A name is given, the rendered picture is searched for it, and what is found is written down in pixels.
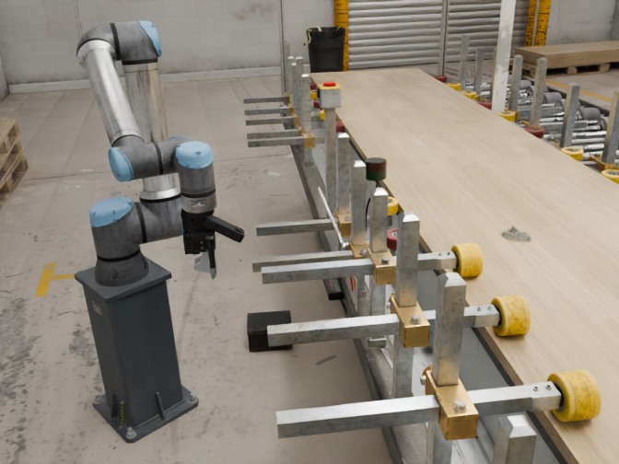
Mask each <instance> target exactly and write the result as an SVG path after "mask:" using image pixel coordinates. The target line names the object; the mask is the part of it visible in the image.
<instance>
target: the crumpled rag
mask: <svg viewBox="0 0 619 464"><path fill-rule="evenodd" d="M500 235H502V236H503V237H506V238H508V239H509V240H512V239H515V240H518V241H527V242H529V241H530V239H532V238H531V235H529V234H528V233H526V232H525V231H524V232H520V231H519V230H518V229H517V228H516V227H514V226H512V228H511V229H507V230H506V231H503V232H502V233H500Z"/></svg>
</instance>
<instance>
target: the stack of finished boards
mask: <svg viewBox="0 0 619 464"><path fill-rule="evenodd" d="M514 50H515V52H514V56H515V55H521V56H522V57H523V62H524V63H527V64H534V65H537V59H539V58H546V59H547V60H548V63H547V67H556V66H567V65H578V64H599V63H610V62H619V41H595V42H582V43H569V44H557V45H544V46H532V47H520V48H514Z"/></svg>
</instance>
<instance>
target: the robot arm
mask: <svg viewBox="0 0 619 464"><path fill-rule="evenodd" d="M161 54H162V51H161V44H160V40H159V37H158V33H157V31H156V28H155V27H154V25H153V24H152V23H151V22H150V21H138V20H136V21H128V22H115V23H103V24H99V25H97V26H96V27H93V28H92V29H90V30H88V31H87V32H86V33H85V34H84V35H83V36H82V37H81V39H80V40H79V42H78V44H77V47H76V57H77V60H78V62H79V64H80V66H81V67H82V68H83V69H85V70H86V71H87V72H88V77H89V81H90V84H91V86H92V89H93V92H94V95H95V98H96V101H97V104H98V107H99V112H100V115H101V118H102V120H103V123H104V127H105V130H106V133H107V135H108V138H109V141H110V144H111V148H110V149H109V151H108V157H109V161H110V165H111V170H112V173H113V176H114V178H115V179H117V180H118V181H132V180H139V179H142V182H143V187H144V189H143V190H142V191H141V192H140V194H139V200H140V202H135V203H134V202H133V201H132V199H131V198H129V197H124V196H118V197H111V198H109V199H105V200H102V201H100V202H98V203H95V204H94V205H93V206H92V207H91V208H90V210H89V219H90V222H89V223H90V226H91V231H92V236H93V240H94V245H95V250H96V254H97V262H96V266H95V271H94V275H95V280H96V282H97V283H99V284H102V285H106V286H122V285H128V284H133V283H135V282H138V281H140V280H142V279H143V278H145V277H146V276H147V275H148V273H149V265H148V262H147V260H146V258H145V256H144V255H143V253H142V252H141V250H140V244H145V243H149V242H154V241H159V240H163V239H168V238H177V237H179V236H182V235H183V244H184V250H185V254H192V255H195V254H200V252H202V255H201V256H199V257H197V258H196V259H195V260H194V263H195V265H194V269H195V270H196V271H197V272H203V273H211V276H212V280H213V279H215V277H216V274H217V270H216V233H215V231H216V232H217V233H219V234H221V235H223V236H225V237H227V238H230V239H232V240H234V241H237V242H239V243H240V242H241V241H242V240H243V239H244V237H245V236H244V230H243V229H242V228H240V227H238V226H234V225H232V224H230V223H229V222H226V221H224V220H222V219H220V218H218V217H216V216H214V215H213V213H214V212H215V210H214V209H215V208H216V207H217V200H216V183H215V173H214V164H213V159H214V156H213V153H212V149H211V146H210V145H208V144H205V143H203V142H195V141H194V140H193V139H192V138H190V137H188V136H185V135H174V136H172V137H171V138H170V139H169V136H168V129H167V124H166V117H165V111H164V105H163V98H162V92H161V86H160V80H159V73H158V57H159V56H161ZM120 60H121V61H122V66H123V71H124V77H125V83H126V88H127V94H128V98H127V97H126V94H125V91H124V89H123V84H122V81H121V79H120V77H119V74H118V72H117V69H116V66H115V62H116V61H120ZM128 99H129V101H128ZM174 173H178V174H179V180H180V187H178V186H177V185H176V184H175V179H174Z"/></svg>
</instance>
